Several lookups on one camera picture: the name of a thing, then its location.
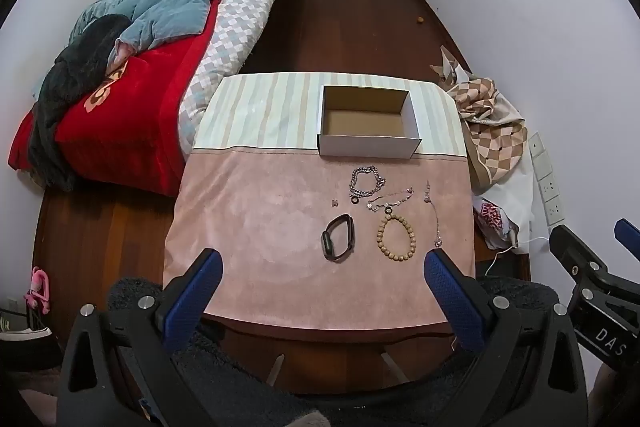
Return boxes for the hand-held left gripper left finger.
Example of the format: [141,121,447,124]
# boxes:
[59,248,224,427]

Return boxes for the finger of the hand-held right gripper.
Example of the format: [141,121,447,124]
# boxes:
[614,218,640,258]
[549,225,608,293]

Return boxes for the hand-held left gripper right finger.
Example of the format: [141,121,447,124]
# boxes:
[423,249,590,427]

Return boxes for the wooden bead bracelet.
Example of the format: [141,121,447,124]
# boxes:
[376,214,417,261]

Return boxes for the thin silver necklace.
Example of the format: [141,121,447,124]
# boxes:
[364,187,416,212]

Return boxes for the black smart band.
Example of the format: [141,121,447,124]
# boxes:
[320,214,357,263]

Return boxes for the chunky silver chain bracelet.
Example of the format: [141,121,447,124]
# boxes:
[348,165,387,204]

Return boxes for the white cardboard box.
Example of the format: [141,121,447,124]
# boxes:
[317,84,422,158]

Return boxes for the person's right forearm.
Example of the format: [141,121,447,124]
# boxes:
[590,359,640,427]

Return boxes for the white red-printed plastic bag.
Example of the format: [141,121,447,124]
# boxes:
[472,197,521,250]

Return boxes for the pink striped tablecloth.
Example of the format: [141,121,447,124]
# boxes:
[162,72,476,335]

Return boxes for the person's dark fleece pants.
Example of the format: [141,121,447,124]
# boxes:
[107,277,561,427]

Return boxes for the wooden table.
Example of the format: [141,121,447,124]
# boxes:
[215,317,458,385]

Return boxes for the brown checkered cloth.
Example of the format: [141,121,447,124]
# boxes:
[431,46,528,188]

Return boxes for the pink plastic hanger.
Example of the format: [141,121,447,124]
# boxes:
[25,267,51,313]

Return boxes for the red blanket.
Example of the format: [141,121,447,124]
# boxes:
[7,0,296,198]

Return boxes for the white-soled sneaker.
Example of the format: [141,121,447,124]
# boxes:
[0,314,53,343]

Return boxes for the dark fleece garment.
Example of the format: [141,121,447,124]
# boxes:
[27,14,133,192]

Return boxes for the checkered bed quilt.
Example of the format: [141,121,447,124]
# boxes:
[177,0,293,158]

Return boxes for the white cable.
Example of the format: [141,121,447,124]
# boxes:
[452,234,551,353]

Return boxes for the white wall socket strip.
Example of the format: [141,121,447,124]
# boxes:
[529,132,566,228]

